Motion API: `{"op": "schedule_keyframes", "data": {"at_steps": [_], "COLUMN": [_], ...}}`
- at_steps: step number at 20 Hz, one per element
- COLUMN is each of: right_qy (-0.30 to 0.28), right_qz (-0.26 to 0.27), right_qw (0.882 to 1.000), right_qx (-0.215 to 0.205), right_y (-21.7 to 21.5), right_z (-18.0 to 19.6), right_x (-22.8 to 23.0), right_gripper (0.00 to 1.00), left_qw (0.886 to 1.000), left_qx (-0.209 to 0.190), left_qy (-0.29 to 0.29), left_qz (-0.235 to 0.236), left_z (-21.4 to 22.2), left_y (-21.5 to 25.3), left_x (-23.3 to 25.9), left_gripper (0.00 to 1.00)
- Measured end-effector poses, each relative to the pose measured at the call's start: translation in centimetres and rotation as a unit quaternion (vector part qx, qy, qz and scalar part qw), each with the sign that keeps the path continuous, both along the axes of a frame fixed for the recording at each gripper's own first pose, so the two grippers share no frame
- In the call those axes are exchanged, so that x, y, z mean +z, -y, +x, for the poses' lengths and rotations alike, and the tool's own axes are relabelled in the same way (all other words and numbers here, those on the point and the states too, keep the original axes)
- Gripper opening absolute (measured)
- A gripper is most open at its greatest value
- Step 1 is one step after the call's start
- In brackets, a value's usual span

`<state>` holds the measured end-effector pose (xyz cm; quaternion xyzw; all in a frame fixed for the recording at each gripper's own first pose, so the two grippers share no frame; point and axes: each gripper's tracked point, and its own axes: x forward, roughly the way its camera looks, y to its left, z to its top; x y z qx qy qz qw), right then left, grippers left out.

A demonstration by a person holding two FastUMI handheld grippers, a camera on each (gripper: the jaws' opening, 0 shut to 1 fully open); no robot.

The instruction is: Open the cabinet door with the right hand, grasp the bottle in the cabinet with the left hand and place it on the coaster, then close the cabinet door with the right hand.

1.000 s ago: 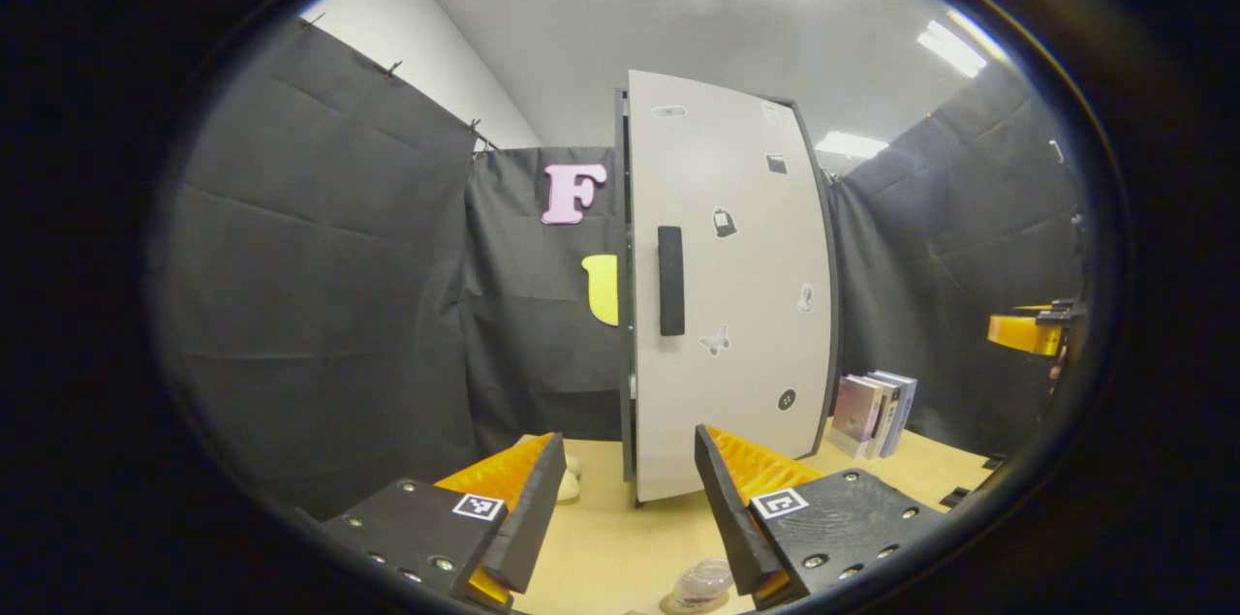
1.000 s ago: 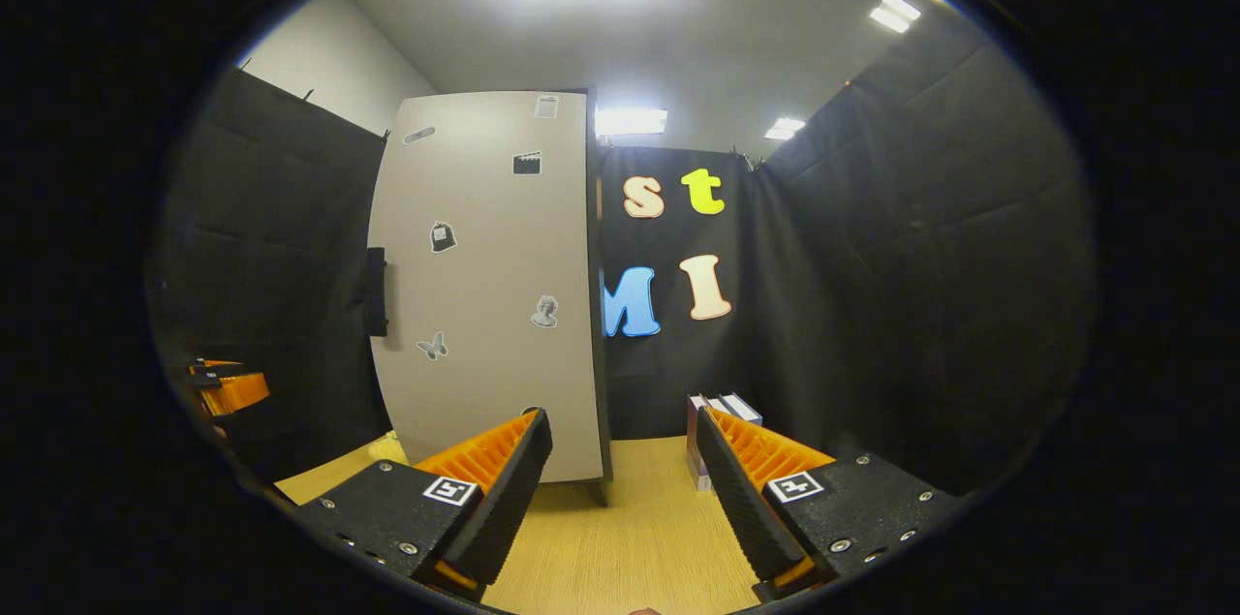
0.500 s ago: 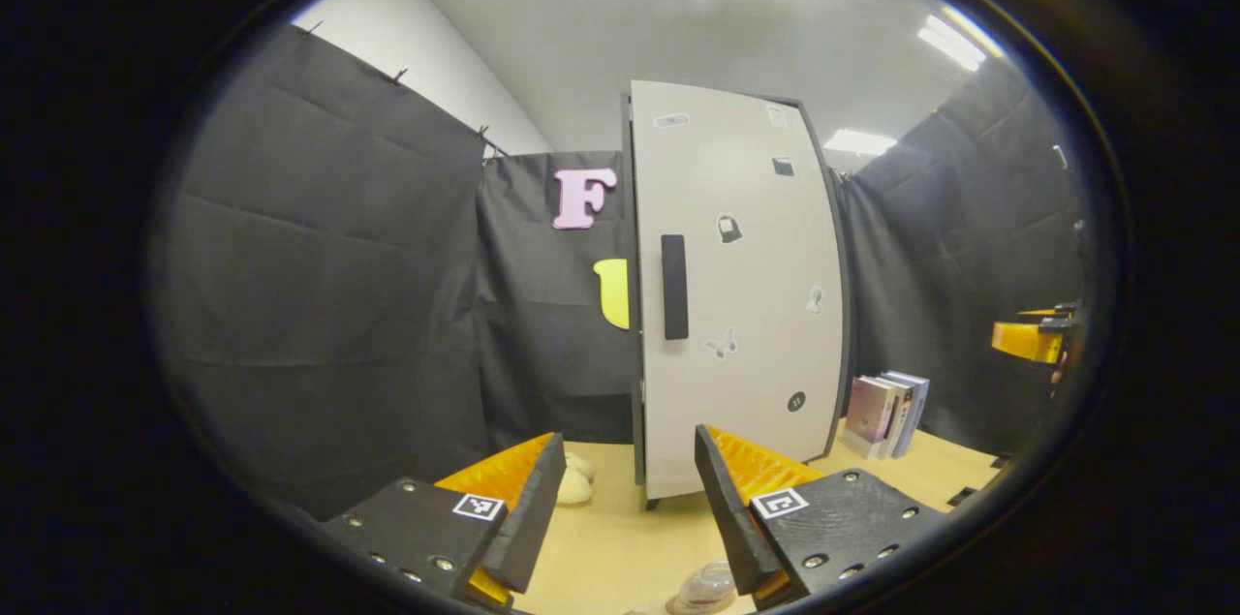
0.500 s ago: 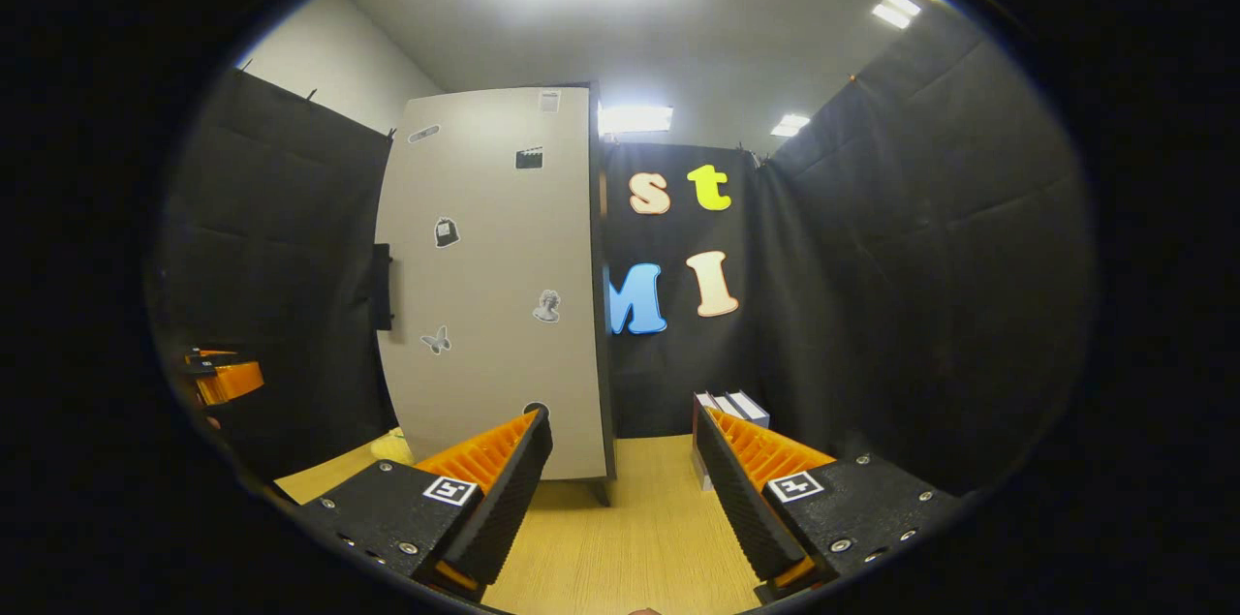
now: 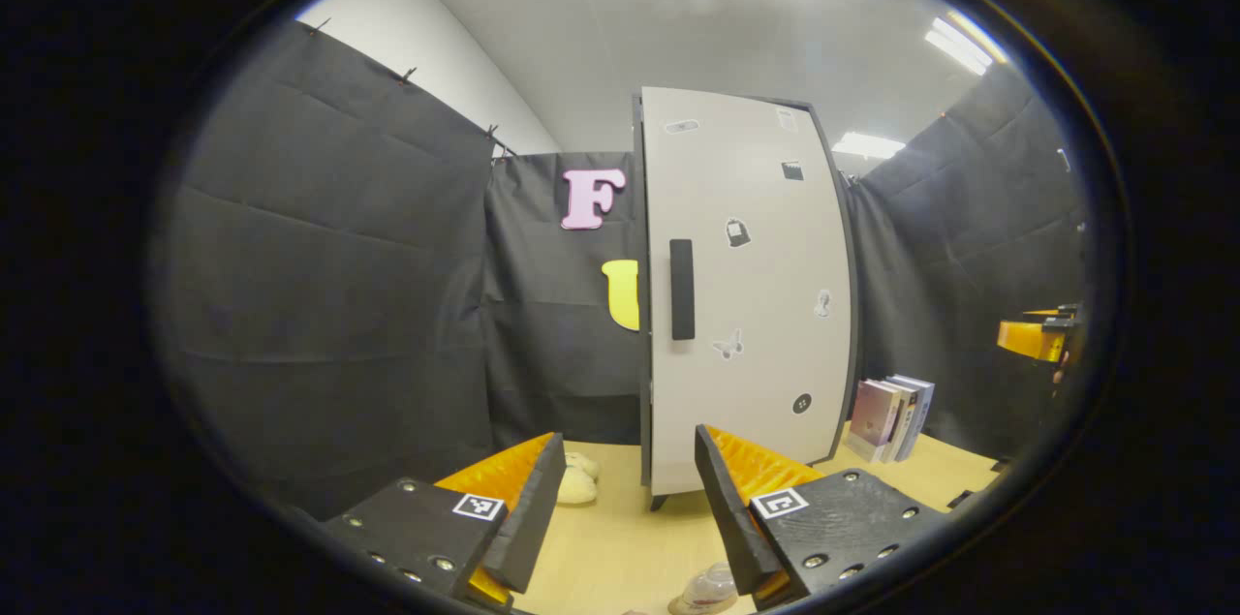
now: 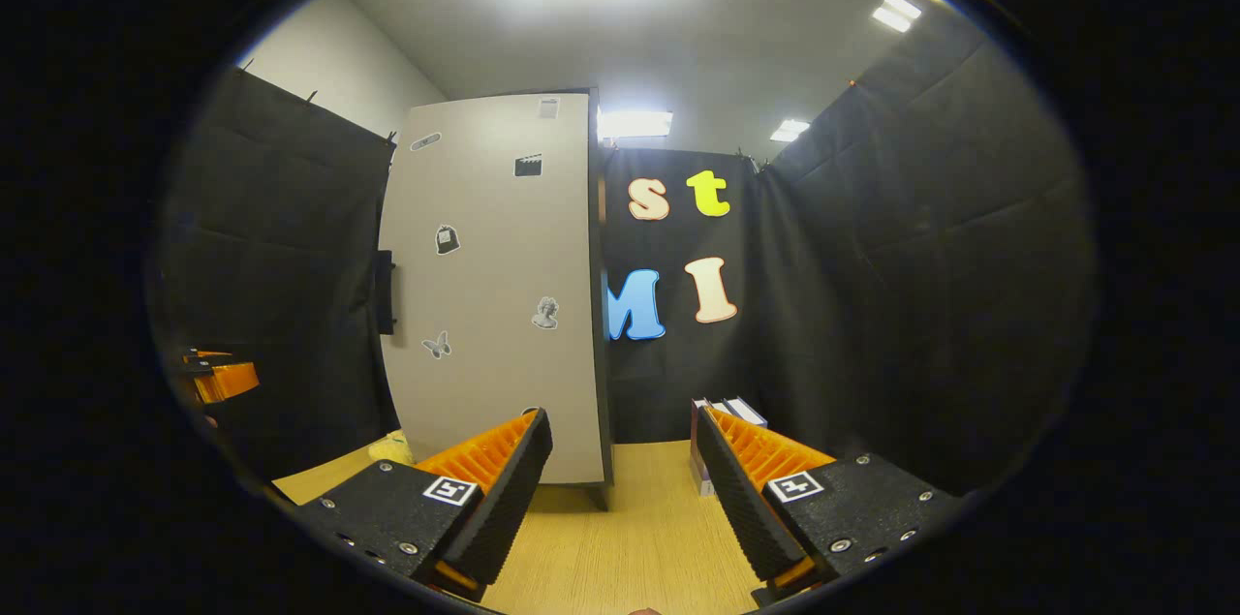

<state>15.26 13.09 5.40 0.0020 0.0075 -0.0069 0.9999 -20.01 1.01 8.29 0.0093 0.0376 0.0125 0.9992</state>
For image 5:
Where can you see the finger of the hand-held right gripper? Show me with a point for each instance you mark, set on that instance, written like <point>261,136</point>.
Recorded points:
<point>1032,341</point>

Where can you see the white spine book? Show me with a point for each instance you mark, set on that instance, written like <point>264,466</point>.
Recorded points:
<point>906,421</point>

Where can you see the pink cover book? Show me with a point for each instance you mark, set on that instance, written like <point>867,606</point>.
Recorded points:
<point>875,416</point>

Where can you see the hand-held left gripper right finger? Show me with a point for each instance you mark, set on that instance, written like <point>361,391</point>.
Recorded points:
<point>727,518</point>

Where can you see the clear bottle with cherry label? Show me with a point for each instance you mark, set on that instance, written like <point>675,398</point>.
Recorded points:
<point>712,584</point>

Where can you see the ceiling light panel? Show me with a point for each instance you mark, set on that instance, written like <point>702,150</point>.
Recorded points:
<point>867,145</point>
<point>959,41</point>

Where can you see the grey cabinet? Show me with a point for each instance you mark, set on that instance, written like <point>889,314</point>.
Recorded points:
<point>659,503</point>

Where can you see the black backdrop cloth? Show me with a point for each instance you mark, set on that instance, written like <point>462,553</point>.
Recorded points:
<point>339,305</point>

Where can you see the beige cabinet door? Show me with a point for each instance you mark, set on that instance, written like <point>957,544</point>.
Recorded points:
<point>756,286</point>

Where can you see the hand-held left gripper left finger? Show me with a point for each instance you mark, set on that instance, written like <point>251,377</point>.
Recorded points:
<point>533,528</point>

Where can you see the grey blue book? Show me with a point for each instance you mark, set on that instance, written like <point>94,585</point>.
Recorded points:
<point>925,407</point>

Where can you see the yellow plush toy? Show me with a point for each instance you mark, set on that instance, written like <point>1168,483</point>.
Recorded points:
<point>576,487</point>

